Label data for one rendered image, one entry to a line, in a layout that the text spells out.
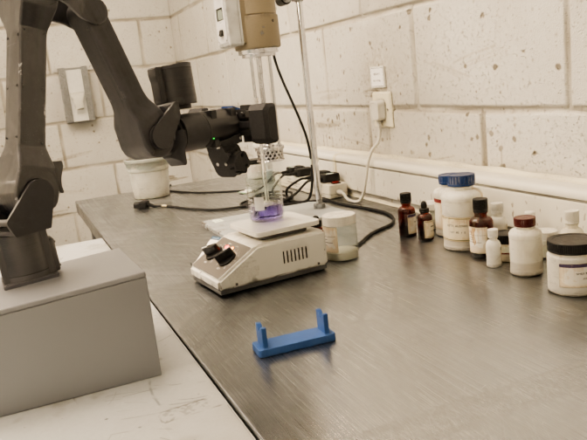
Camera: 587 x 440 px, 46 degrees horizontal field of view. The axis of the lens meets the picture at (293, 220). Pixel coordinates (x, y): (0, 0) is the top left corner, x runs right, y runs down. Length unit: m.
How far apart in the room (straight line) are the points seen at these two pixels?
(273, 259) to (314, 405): 0.43
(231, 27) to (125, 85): 0.57
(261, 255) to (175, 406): 0.40
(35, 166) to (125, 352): 0.25
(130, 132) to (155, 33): 2.61
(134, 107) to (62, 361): 0.37
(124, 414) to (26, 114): 0.38
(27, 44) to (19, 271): 0.28
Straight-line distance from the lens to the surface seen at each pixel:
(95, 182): 3.54
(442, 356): 0.80
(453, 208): 1.20
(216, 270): 1.11
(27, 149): 0.90
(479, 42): 1.38
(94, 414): 0.78
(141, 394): 0.80
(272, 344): 0.85
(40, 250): 0.89
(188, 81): 1.04
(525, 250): 1.06
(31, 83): 0.91
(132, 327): 0.81
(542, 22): 1.25
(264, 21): 1.53
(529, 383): 0.74
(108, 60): 0.98
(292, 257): 1.12
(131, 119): 0.98
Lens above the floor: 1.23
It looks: 12 degrees down
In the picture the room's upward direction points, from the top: 6 degrees counter-clockwise
